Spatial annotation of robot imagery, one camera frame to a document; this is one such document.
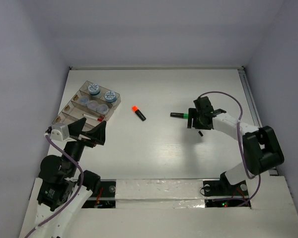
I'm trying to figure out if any green-capped black highlighter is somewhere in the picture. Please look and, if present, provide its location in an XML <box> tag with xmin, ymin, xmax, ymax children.
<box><xmin>170</xmin><ymin>113</ymin><xmax>188</xmax><ymax>119</ymax></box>

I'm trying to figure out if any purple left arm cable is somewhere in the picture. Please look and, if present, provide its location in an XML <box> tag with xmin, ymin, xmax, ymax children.
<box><xmin>23</xmin><ymin>133</ymin><xmax>85</xmax><ymax>238</ymax></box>

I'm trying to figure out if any clear paper clip jar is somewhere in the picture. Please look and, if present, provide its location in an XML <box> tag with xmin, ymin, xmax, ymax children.
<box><xmin>96</xmin><ymin>104</ymin><xmax>109</xmax><ymax>116</ymax></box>
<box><xmin>86</xmin><ymin>100</ymin><xmax>99</xmax><ymax>111</ymax></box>

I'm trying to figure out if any orange-capped black highlighter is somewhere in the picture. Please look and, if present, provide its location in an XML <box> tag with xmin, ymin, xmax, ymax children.
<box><xmin>132</xmin><ymin>106</ymin><xmax>147</xmax><ymax>121</ymax></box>

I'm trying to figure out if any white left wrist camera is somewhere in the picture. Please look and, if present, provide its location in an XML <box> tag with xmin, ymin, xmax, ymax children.
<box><xmin>44</xmin><ymin>122</ymin><xmax>75</xmax><ymax>142</ymax></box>

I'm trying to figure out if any clear jar of paper clips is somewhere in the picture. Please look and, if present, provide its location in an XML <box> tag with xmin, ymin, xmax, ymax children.
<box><xmin>77</xmin><ymin>96</ymin><xmax>90</xmax><ymax>107</ymax></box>

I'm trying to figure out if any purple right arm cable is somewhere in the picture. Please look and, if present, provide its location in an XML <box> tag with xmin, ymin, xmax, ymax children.
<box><xmin>198</xmin><ymin>91</ymin><xmax>262</xmax><ymax>206</ymax></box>

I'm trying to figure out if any red-capped white marker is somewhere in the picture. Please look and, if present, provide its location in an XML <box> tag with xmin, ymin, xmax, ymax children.
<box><xmin>82</xmin><ymin>114</ymin><xmax>103</xmax><ymax>122</ymax></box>

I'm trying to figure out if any blue-lidded cleaning gel jar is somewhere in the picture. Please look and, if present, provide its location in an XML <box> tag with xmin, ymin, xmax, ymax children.
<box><xmin>87</xmin><ymin>84</ymin><xmax>101</xmax><ymax>98</ymax></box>

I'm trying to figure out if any metal rail on table edge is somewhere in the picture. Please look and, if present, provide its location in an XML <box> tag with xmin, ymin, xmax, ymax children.
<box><xmin>238</xmin><ymin>69</ymin><xmax>284</xmax><ymax>175</ymax></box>

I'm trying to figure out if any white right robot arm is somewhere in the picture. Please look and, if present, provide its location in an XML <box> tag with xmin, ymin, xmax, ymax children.
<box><xmin>187</xmin><ymin>96</ymin><xmax>285</xmax><ymax>196</ymax></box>

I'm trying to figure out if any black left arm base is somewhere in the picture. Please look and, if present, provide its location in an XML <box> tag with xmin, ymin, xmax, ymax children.
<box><xmin>82</xmin><ymin>180</ymin><xmax>116</xmax><ymax>209</ymax></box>

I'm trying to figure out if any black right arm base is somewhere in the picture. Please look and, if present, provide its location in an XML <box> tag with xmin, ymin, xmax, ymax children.
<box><xmin>200</xmin><ymin>180</ymin><xmax>250</xmax><ymax>208</ymax></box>

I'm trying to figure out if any clear three-bin organizer tray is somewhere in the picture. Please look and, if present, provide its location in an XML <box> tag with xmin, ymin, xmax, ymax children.
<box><xmin>52</xmin><ymin>81</ymin><xmax>121</xmax><ymax>131</ymax></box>

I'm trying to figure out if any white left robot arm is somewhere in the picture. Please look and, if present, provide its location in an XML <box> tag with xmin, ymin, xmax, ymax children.
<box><xmin>26</xmin><ymin>118</ymin><xmax>107</xmax><ymax>238</ymax></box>

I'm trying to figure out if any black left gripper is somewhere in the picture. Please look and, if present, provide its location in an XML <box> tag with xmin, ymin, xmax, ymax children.
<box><xmin>64</xmin><ymin>116</ymin><xmax>107</xmax><ymax>175</ymax></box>

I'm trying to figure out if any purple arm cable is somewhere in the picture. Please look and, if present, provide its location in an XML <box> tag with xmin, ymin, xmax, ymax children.
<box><xmin>198</xmin><ymin>91</ymin><xmax>262</xmax><ymax>206</ymax></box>
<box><xmin>23</xmin><ymin>133</ymin><xmax>85</xmax><ymax>238</ymax></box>

